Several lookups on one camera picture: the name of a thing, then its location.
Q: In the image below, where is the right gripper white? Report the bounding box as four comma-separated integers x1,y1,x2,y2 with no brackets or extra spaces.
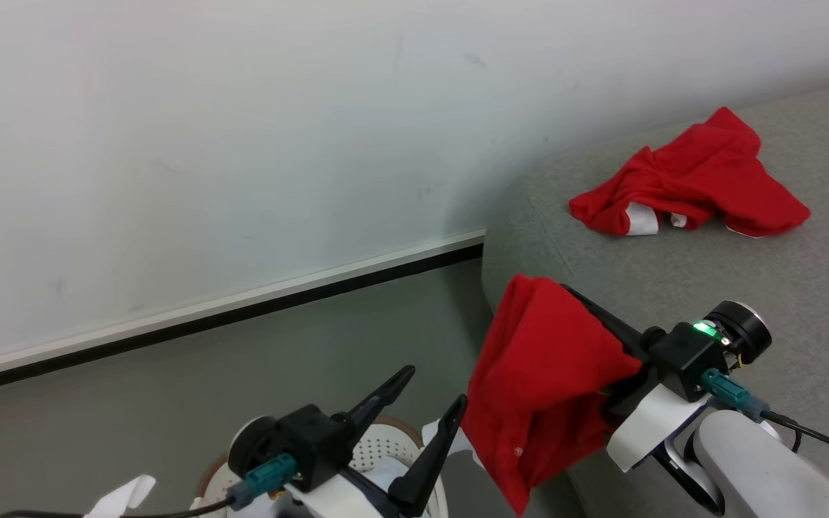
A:
561,285,712,473

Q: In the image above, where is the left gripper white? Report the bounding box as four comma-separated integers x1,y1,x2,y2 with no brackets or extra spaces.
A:
269,365,469,518

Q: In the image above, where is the plain red garment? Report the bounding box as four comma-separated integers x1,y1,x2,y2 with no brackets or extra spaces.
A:
461,273,644,517

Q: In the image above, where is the red shirt with white stripe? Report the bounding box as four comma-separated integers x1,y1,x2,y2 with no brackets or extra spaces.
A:
568,106,812,239

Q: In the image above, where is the grey fabric sofa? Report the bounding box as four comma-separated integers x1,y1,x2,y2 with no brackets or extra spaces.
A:
481,78,829,518

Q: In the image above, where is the white plastic laundry basket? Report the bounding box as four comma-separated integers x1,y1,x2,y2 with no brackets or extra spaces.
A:
197,416,489,518

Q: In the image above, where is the black round right gripper motor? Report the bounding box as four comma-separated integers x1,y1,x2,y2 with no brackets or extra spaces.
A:
704,301,773,366

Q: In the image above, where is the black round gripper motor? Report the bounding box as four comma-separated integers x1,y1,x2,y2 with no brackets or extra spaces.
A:
704,301,773,366
227,416,278,480

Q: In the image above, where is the black round left gripper motor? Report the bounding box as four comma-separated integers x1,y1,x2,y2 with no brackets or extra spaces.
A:
227,416,278,480

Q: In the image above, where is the white and black baseboard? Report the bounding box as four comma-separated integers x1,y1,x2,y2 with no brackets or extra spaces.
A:
0,229,486,399

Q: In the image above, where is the teal cable connector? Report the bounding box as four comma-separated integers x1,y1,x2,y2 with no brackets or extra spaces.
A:
700,369,772,423
227,453,298,511

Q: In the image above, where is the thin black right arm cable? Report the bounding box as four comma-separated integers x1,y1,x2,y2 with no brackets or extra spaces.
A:
766,412,829,458

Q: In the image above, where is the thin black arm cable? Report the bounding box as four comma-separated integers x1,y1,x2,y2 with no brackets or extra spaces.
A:
0,495,237,518
766,412,829,458

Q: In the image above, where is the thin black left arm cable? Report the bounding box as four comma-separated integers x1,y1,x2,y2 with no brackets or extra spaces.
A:
0,495,237,518

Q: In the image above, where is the white paper cable tag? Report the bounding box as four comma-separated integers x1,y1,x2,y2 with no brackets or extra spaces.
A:
83,474,157,518

